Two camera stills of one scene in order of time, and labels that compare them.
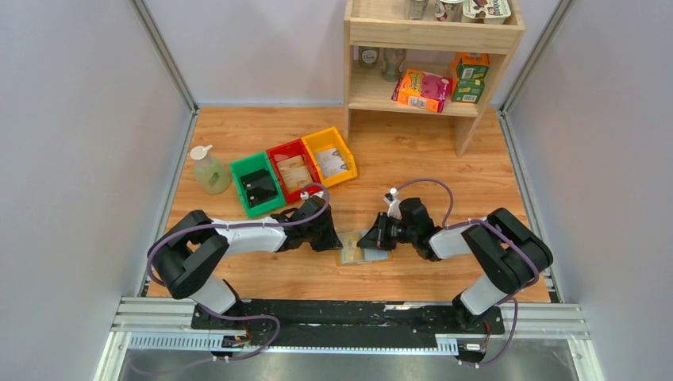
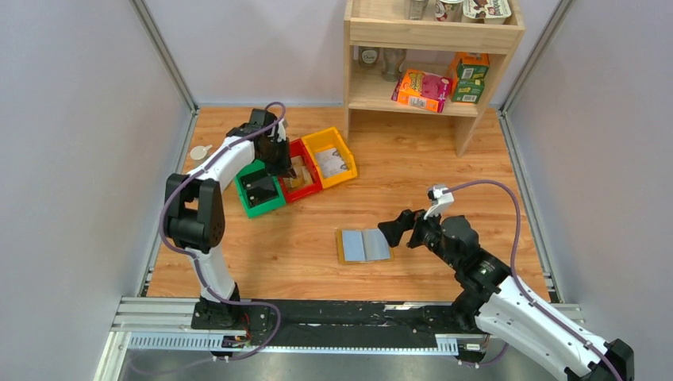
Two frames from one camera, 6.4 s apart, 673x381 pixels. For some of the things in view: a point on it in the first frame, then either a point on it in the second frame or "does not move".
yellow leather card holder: [351, 253] does not move
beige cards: [294, 172] does not move
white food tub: [487, 12] does not move
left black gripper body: [320, 231] -> [281, 159]
